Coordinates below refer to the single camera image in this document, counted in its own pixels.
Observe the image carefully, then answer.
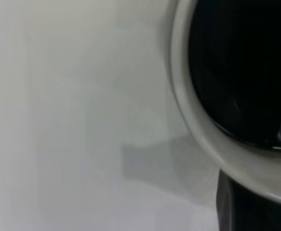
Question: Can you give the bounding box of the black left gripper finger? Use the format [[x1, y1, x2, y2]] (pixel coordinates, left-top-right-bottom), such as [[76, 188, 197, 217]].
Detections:
[[216, 168, 281, 231]]

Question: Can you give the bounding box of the dark grey ceramic mug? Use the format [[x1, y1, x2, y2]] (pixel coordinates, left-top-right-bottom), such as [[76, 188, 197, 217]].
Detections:
[[170, 0, 281, 209]]

